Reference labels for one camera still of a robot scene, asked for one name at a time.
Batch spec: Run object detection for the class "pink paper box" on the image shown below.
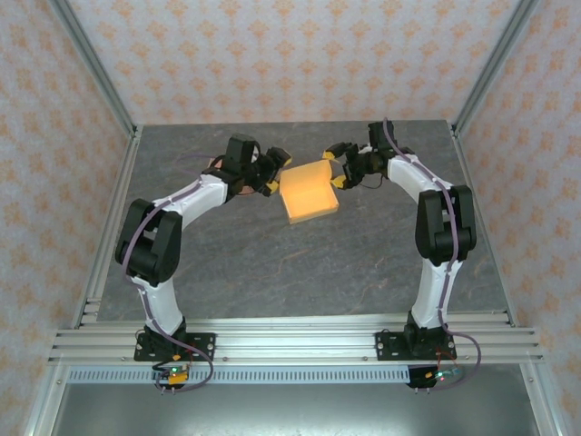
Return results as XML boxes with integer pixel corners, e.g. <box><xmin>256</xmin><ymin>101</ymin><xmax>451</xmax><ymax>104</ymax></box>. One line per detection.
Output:
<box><xmin>208</xmin><ymin>156</ymin><xmax>260</xmax><ymax>197</ymax></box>

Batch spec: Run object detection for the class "yellow paper box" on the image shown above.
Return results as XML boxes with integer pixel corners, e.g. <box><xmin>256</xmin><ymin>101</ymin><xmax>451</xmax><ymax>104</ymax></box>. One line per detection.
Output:
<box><xmin>279</xmin><ymin>158</ymin><xmax>340</xmax><ymax>226</ymax></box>

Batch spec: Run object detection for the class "grey metal sheet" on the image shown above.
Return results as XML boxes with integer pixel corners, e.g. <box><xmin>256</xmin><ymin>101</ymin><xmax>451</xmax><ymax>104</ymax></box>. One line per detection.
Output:
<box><xmin>49</xmin><ymin>381</ymin><xmax>541</xmax><ymax>436</ymax></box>

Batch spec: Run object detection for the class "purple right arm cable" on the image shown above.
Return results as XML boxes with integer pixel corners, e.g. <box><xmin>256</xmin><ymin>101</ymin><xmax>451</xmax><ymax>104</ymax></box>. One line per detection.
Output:
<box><xmin>382</xmin><ymin>116</ymin><xmax>483</xmax><ymax>392</ymax></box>

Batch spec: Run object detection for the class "aluminium table side rail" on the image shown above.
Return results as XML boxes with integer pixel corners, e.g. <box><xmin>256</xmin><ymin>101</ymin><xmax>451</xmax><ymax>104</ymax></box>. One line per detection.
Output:
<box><xmin>70</xmin><ymin>126</ymin><xmax>144</xmax><ymax>328</ymax></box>
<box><xmin>451</xmin><ymin>124</ymin><xmax>517</xmax><ymax>326</ymax></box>

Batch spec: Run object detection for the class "aluminium frame post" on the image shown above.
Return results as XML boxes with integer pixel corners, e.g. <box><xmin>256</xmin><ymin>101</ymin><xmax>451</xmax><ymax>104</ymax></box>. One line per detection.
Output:
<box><xmin>49</xmin><ymin>0</ymin><xmax>140</xmax><ymax>137</ymax></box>
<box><xmin>451</xmin><ymin>0</ymin><xmax>539</xmax><ymax>137</ymax></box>

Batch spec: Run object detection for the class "aluminium frame cross beam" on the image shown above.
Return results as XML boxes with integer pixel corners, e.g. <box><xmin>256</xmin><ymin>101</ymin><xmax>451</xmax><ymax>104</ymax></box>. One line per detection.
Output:
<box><xmin>47</xmin><ymin>317</ymin><xmax>544</xmax><ymax>364</ymax></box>

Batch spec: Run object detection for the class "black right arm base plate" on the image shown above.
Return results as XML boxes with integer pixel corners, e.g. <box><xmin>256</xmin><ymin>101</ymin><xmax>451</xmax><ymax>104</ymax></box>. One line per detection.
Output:
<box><xmin>375</xmin><ymin>331</ymin><xmax>458</xmax><ymax>362</ymax></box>

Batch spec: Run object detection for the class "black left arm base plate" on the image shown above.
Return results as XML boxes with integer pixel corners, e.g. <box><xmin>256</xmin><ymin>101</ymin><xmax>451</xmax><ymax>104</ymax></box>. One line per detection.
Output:
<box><xmin>133</xmin><ymin>332</ymin><xmax>217</xmax><ymax>362</ymax></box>

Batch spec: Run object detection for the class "slotted grey cable duct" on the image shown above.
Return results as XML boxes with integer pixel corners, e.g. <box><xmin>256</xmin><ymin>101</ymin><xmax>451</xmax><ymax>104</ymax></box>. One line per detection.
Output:
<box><xmin>67</xmin><ymin>366</ymin><xmax>412</xmax><ymax>385</ymax></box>

